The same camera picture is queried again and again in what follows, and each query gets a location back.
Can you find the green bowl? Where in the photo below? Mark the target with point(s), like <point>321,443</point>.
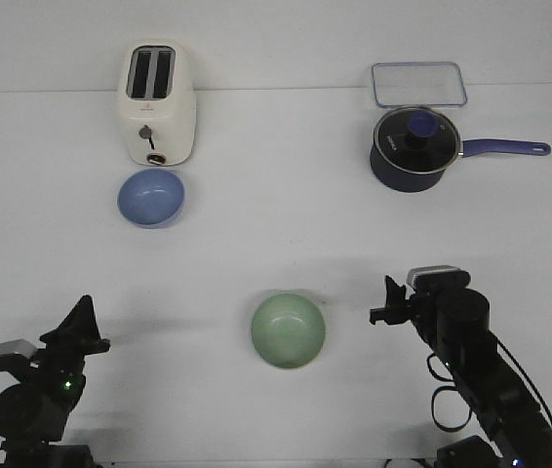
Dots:
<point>288,330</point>

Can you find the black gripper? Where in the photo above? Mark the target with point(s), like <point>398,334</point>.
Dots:
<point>419,308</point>
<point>61,366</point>

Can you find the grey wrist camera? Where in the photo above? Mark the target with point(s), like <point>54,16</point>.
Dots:
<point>16,355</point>
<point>431,278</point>

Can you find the blue bowl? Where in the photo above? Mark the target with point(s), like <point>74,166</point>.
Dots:
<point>151,198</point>

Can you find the clear rectangular container lid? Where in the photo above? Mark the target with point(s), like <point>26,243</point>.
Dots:
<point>421,83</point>

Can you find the glass pot lid blue knob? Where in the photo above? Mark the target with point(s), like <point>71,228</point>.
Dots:
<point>416,140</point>

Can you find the cream two-slot toaster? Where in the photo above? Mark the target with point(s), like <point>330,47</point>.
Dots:
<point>156,103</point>

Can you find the dark blue saucepan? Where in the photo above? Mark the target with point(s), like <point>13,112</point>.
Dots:
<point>405,181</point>

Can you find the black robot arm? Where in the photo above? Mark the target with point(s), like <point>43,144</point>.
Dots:
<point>454,321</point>
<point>33,420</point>

